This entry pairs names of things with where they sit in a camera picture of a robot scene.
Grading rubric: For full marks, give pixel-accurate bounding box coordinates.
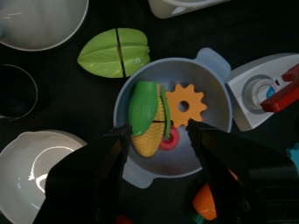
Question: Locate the white toy pitcher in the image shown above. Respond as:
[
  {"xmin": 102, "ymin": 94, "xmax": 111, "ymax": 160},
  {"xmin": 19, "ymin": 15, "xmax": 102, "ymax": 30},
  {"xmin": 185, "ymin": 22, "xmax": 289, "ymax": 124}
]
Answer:
[{"xmin": 147, "ymin": 0, "xmax": 231, "ymax": 20}]

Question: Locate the white ribbed bowl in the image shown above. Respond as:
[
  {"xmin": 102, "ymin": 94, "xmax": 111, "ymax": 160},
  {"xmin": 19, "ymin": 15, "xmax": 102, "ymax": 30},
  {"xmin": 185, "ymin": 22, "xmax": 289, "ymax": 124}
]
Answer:
[{"xmin": 0, "ymin": 0, "xmax": 90, "ymax": 53}]

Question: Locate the black round cup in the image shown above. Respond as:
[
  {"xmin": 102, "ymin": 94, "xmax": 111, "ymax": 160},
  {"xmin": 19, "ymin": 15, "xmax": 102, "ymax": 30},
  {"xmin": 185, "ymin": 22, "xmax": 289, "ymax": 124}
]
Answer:
[{"xmin": 0, "ymin": 64, "xmax": 41, "ymax": 121}]

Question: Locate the grey toy pan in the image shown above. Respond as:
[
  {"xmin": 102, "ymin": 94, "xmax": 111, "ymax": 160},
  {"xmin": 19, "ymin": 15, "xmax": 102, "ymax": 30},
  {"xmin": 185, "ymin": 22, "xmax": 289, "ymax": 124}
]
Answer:
[{"xmin": 113, "ymin": 47, "xmax": 234, "ymax": 189}]

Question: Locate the orange toy carrot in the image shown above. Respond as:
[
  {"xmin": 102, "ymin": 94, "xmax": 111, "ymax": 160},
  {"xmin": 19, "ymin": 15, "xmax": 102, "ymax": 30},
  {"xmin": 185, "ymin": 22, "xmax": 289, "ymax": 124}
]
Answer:
[{"xmin": 191, "ymin": 169, "xmax": 239, "ymax": 221}]

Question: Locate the white glossy bowl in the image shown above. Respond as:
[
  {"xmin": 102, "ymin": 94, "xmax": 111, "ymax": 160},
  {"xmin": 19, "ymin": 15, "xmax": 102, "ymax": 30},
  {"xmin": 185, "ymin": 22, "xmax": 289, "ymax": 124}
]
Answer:
[{"xmin": 0, "ymin": 129, "xmax": 90, "ymax": 224}]

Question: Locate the green toy leaf vegetable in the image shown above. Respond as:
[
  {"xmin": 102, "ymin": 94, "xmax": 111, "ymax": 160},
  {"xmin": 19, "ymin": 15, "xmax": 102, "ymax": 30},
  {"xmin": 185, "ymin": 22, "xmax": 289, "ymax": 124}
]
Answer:
[{"xmin": 77, "ymin": 27, "xmax": 153, "ymax": 79}]

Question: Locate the red toy ring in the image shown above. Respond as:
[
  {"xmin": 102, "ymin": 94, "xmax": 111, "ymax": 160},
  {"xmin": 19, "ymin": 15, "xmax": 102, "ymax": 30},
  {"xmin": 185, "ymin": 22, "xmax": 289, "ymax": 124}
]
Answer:
[{"xmin": 158, "ymin": 126, "xmax": 182, "ymax": 151}]

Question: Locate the orange toy gear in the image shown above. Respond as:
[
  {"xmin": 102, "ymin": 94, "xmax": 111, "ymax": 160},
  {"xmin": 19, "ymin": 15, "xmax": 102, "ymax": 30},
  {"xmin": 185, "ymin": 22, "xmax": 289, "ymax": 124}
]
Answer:
[{"xmin": 165, "ymin": 83, "xmax": 209, "ymax": 129}]

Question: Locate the toy corn cob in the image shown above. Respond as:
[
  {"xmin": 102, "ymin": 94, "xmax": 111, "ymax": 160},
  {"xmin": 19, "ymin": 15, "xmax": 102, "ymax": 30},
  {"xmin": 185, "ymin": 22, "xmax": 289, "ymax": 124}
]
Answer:
[{"xmin": 127, "ymin": 80, "xmax": 174, "ymax": 158}]

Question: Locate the white toy iron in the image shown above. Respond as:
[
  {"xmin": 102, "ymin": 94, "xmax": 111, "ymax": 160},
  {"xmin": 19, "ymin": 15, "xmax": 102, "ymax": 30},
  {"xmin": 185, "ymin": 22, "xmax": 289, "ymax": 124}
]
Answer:
[{"xmin": 226, "ymin": 52, "xmax": 299, "ymax": 132}]

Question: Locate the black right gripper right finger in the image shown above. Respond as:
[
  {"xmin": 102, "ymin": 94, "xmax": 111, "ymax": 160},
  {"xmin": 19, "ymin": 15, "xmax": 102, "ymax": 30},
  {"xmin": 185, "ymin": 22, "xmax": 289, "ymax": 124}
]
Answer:
[{"xmin": 186, "ymin": 118, "xmax": 299, "ymax": 224}]

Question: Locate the teal toy piece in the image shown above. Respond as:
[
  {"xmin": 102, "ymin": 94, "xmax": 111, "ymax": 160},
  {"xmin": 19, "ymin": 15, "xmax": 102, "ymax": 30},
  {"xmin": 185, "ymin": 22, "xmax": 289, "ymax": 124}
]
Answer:
[{"xmin": 285, "ymin": 146, "xmax": 299, "ymax": 173}]

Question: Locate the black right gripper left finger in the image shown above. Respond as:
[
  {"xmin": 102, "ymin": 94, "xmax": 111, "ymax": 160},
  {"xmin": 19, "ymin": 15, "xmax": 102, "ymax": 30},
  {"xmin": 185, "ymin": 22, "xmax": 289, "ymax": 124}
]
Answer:
[{"xmin": 33, "ymin": 123, "xmax": 135, "ymax": 224}]

